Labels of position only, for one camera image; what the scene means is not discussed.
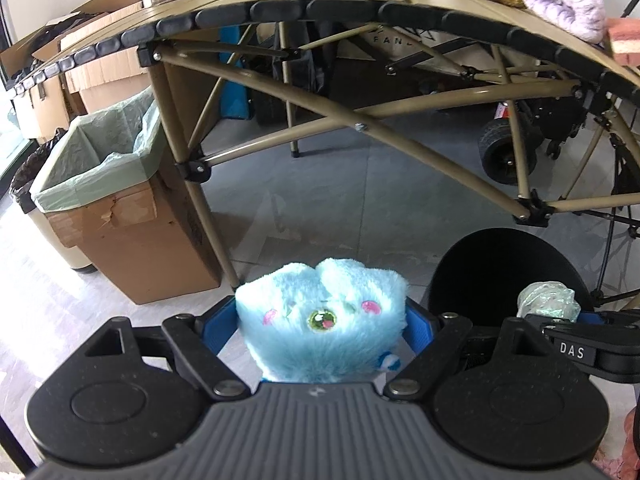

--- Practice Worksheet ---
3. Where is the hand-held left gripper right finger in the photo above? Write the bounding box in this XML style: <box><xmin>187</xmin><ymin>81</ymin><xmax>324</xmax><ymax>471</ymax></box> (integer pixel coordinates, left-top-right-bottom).
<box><xmin>382</xmin><ymin>302</ymin><xmax>556</xmax><ymax>402</ymax></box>

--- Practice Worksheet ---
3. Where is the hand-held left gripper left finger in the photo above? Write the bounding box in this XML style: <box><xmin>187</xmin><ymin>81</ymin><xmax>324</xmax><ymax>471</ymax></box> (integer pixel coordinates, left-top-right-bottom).
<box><xmin>82</xmin><ymin>298</ymin><xmax>252</xmax><ymax>402</ymax></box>

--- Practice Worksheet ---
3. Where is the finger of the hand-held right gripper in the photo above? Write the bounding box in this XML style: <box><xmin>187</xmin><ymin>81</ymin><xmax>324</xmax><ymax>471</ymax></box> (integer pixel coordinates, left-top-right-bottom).
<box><xmin>525</xmin><ymin>311</ymin><xmax>640</xmax><ymax>332</ymax></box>

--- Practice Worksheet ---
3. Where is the large open cardboard box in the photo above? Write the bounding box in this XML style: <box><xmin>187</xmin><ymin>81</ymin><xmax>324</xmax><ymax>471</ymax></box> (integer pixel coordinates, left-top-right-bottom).
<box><xmin>0</xmin><ymin>35</ymin><xmax>71</xmax><ymax>143</ymax></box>
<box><xmin>30</xmin><ymin>0</ymin><xmax>161</xmax><ymax>116</ymax></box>

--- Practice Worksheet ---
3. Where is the pink striped sponge block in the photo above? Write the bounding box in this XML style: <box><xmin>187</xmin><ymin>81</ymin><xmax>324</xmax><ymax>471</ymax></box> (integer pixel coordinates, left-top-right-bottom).
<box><xmin>607</xmin><ymin>17</ymin><xmax>640</xmax><ymax>67</ymax></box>

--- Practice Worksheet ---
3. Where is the blue box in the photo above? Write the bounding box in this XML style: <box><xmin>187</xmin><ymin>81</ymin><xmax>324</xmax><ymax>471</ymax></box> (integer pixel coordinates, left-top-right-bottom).
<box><xmin>217</xmin><ymin>25</ymin><xmax>252</xmax><ymax>121</ymax></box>

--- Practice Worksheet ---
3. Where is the light blue plush toy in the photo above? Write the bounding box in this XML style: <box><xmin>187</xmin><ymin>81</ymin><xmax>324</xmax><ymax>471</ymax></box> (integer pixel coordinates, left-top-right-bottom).
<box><xmin>235</xmin><ymin>258</ymin><xmax>408</xmax><ymax>385</ymax></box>

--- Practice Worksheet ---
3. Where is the cardboard box with green liner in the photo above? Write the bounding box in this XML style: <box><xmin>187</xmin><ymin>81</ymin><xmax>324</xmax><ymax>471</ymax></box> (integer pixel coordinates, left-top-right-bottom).
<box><xmin>30</xmin><ymin>87</ymin><xmax>223</xmax><ymax>306</ymax></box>

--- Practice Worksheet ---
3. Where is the green plastic bag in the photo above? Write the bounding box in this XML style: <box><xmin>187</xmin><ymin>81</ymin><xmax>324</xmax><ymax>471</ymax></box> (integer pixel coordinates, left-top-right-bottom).
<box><xmin>516</xmin><ymin>280</ymin><xmax>582</xmax><ymax>322</ymax></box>

